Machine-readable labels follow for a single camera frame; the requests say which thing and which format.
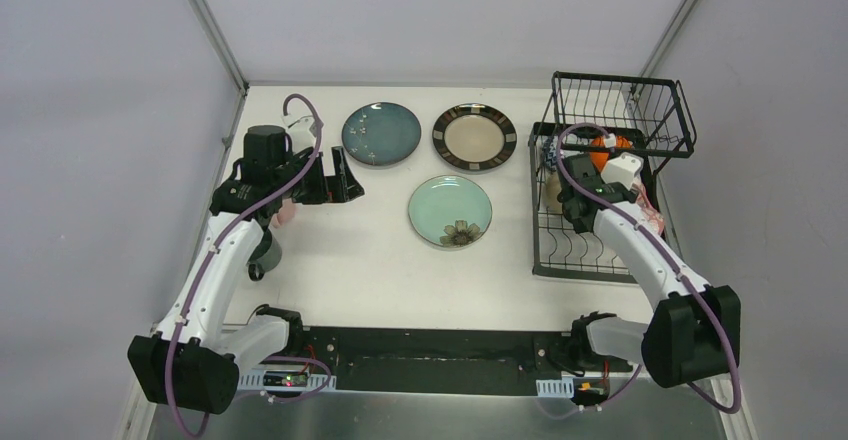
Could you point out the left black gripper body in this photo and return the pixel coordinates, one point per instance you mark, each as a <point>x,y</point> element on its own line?
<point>328,180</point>

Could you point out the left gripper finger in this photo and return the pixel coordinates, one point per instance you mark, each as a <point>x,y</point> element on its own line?
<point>344,193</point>
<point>342,173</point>

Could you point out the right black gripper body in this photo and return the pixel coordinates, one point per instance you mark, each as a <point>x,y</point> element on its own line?
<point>565,207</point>

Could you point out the plain white bowl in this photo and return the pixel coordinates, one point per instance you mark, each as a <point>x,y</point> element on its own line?
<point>551,191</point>

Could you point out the black wire dish rack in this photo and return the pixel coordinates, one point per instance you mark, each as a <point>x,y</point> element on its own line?
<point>651,114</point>

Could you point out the dark red cup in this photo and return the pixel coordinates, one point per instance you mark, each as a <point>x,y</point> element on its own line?
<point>654,218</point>

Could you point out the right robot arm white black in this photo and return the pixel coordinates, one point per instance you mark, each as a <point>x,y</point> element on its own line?
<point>695,329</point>

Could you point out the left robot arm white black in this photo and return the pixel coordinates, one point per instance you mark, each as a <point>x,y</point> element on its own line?
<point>187,362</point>

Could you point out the pink cup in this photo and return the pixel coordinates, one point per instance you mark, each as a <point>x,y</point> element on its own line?
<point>284,215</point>

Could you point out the dark blue plate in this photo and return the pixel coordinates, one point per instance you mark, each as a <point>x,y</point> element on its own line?
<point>381,134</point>

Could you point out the dark green mug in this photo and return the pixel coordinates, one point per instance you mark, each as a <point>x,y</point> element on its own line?
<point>266,256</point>

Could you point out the teal flower plate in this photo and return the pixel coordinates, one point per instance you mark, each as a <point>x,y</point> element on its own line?
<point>450,212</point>

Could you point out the black striped rim plate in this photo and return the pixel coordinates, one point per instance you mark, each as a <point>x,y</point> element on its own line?
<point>474,137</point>

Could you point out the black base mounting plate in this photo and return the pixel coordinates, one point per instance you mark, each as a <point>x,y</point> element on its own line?
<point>465,362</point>

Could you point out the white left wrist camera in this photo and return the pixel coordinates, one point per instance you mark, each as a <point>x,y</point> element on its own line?
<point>275,145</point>

